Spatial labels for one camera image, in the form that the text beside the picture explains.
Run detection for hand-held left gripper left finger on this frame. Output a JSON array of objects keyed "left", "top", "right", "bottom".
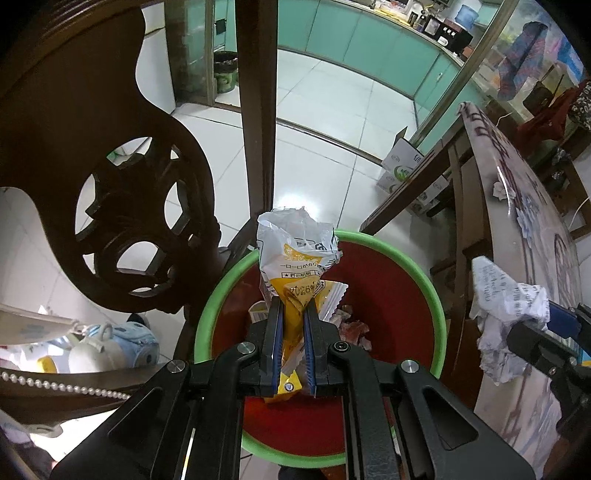
[{"left": 50, "top": 298, "right": 284, "bottom": 480}]

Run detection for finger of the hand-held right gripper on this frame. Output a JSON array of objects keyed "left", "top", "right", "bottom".
[
  {"left": 506, "top": 320, "right": 591, "bottom": 384},
  {"left": 549, "top": 300, "right": 591, "bottom": 341}
]

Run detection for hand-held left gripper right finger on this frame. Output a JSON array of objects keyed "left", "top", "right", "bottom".
[{"left": 302, "top": 299, "right": 539, "bottom": 480}]

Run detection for white printed paper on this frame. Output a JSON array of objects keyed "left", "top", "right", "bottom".
[{"left": 470, "top": 256, "right": 551, "bottom": 385}]

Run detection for white yellow snack packet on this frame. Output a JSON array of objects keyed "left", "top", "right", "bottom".
[{"left": 256, "top": 207, "right": 345, "bottom": 406}]

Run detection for red bin with green rim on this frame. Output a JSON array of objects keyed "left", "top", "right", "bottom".
[{"left": 194, "top": 229, "right": 448, "bottom": 467}]

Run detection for crumpled pink paper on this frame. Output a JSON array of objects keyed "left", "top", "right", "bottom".
[{"left": 337, "top": 307, "right": 373, "bottom": 350}]

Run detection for white serrated wrapper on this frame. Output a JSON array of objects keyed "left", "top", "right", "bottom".
[{"left": 318, "top": 280, "right": 348, "bottom": 324}]

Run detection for blue plush toy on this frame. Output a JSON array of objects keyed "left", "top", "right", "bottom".
[{"left": 85, "top": 322, "right": 160, "bottom": 371}]

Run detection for white green carton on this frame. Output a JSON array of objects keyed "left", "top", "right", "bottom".
[
  {"left": 376, "top": 168, "right": 416, "bottom": 195},
  {"left": 413, "top": 175, "right": 451, "bottom": 213},
  {"left": 381, "top": 126, "right": 426, "bottom": 172}
]

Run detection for red cloth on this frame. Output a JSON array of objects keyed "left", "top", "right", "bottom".
[{"left": 517, "top": 83, "right": 591, "bottom": 145}]

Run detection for pearl bead strand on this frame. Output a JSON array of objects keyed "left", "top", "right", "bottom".
[{"left": 0, "top": 367, "right": 133, "bottom": 401}]

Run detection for colourful hanging cloth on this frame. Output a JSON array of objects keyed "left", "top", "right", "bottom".
[{"left": 496, "top": 21, "right": 555, "bottom": 100}]

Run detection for black green kitchen bin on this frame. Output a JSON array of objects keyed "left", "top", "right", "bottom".
[{"left": 213, "top": 51, "right": 239, "bottom": 96}]

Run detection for glass sliding door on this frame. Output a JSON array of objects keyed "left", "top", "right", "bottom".
[{"left": 165, "top": 0, "right": 239, "bottom": 110}]

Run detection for carved wooden chair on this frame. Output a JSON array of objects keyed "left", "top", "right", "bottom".
[{"left": 0, "top": 0, "right": 402, "bottom": 480}]

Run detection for teal kitchen cabinets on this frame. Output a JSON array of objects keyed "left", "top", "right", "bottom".
[{"left": 182, "top": 0, "right": 465, "bottom": 114}]

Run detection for blue water jug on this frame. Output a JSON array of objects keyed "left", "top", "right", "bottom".
[{"left": 455, "top": 4, "right": 481, "bottom": 28}]

